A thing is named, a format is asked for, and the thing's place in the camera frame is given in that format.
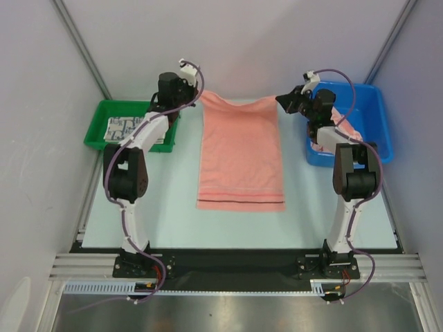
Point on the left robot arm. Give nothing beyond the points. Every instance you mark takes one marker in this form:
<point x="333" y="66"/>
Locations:
<point x="125" y="177"/>

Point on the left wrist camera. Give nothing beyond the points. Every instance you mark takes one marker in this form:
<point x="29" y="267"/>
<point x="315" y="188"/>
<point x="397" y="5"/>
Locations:
<point x="188" y="72"/>

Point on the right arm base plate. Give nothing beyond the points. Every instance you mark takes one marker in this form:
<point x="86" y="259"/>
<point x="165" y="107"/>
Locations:
<point x="327" y="266"/>

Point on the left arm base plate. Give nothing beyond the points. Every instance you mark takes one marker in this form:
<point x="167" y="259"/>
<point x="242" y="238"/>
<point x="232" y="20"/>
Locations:
<point x="136" y="266"/>

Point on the blue plastic bin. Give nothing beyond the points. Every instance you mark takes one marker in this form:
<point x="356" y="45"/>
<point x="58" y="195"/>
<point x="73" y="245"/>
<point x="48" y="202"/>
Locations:
<point x="368" y="116"/>

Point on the grey cable duct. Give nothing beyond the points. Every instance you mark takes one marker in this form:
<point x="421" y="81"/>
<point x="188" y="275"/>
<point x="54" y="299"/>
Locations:
<point x="205" y="284"/>

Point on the aluminium corner post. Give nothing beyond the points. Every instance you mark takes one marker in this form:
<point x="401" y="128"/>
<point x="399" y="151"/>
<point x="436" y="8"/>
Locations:
<point x="390" y="40"/>
<point x="65" y="17"/>

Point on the right aluminium corner post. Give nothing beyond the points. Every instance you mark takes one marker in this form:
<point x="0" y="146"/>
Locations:
<point x="390" y="40"/>

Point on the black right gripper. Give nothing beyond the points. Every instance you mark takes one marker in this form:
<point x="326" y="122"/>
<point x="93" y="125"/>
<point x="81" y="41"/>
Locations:
<point x="297" y="100"/>

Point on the left aluminium corner post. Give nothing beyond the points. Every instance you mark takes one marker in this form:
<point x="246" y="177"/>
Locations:
<point x="65" y="17"/>

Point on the blue white patterned towel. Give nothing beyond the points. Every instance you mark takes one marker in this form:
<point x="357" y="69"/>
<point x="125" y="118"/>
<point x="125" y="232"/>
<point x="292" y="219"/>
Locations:
<point x="119" y="128"/>

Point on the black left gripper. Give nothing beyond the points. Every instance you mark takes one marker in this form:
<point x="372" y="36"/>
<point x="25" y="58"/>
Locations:
<point x="192" y="90"/>

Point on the light pink towel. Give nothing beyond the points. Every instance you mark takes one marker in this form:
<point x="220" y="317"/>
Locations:
<point x="345" y="127"/>

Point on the aluminium front rail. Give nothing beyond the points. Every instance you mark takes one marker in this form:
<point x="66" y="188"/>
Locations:
<point x="386" y="268"/>

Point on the green plastic tray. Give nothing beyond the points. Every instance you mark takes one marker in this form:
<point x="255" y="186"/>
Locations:
<point x="107" y="109"/>

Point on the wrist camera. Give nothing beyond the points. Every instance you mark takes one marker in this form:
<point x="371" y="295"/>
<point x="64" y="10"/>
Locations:
<point x="188" y="72"/>
<point x="311" y="79"/>

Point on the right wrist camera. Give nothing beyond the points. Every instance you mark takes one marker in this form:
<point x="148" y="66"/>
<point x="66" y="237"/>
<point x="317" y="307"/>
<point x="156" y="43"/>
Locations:
<point x="311" y="79"/>

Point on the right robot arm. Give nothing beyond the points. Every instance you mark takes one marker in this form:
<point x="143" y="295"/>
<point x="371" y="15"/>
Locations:
<point x="357" y="170"/>

